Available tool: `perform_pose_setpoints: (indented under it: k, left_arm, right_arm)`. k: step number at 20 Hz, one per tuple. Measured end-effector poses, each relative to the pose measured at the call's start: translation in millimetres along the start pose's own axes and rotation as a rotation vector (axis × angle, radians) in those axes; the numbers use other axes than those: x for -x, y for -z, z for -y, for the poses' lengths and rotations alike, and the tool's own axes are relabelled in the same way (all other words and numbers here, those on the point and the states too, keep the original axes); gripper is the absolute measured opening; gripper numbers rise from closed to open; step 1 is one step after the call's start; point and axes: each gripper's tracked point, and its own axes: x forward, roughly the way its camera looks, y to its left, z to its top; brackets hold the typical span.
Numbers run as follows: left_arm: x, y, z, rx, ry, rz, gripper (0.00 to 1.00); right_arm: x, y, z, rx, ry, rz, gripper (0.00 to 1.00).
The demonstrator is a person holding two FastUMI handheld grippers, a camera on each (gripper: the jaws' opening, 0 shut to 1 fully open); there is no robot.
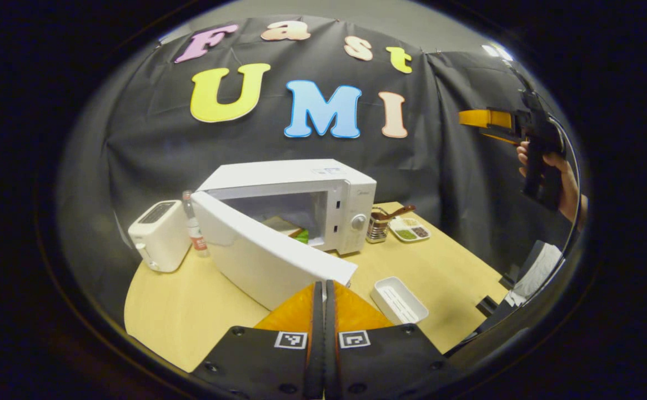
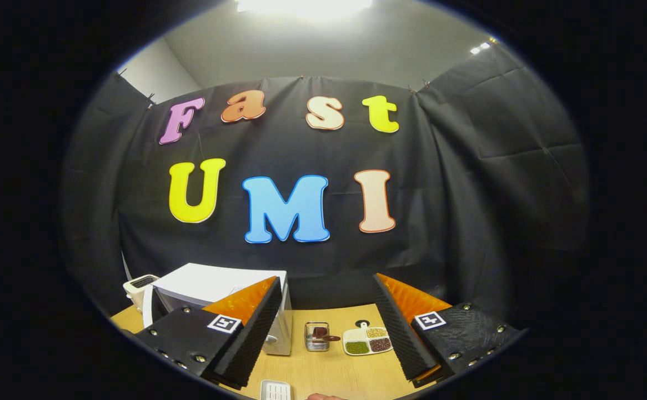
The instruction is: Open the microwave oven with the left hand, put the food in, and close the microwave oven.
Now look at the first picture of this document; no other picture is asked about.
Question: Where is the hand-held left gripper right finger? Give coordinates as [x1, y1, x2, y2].
[325, 279, 460, 400]

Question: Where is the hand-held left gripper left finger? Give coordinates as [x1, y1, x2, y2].
[190, 281, 324, 400]

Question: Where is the white microwave oven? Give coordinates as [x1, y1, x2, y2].
[190, 159, 378, 312]

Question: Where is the toast sandwich with lettuce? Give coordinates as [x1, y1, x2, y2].
[262, 216, 310, 246]

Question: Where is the small ceiling light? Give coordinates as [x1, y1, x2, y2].
[481, 43, 516, 62]

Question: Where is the white plastic tray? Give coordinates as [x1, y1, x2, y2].
[370, 276, 430, 326]

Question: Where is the metal mesh utensil holder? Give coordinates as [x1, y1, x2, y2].
[365, 208, 389, 244]

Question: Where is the white divided seasoning dish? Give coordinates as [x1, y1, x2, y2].
[388, 217, 432, 243]

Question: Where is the white sheet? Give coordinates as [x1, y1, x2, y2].
[503, 243, 564, 307]

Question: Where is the clear plastic water bottle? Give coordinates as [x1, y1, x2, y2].
[182, 191, 211, 258]

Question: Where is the white toaster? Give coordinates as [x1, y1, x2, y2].
[128, 200, 192, 273]

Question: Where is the black backdrop cloth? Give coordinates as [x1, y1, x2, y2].
[59, 16, 579, 334]

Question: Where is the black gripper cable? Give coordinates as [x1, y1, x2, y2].
[500, 58, 583, 259]

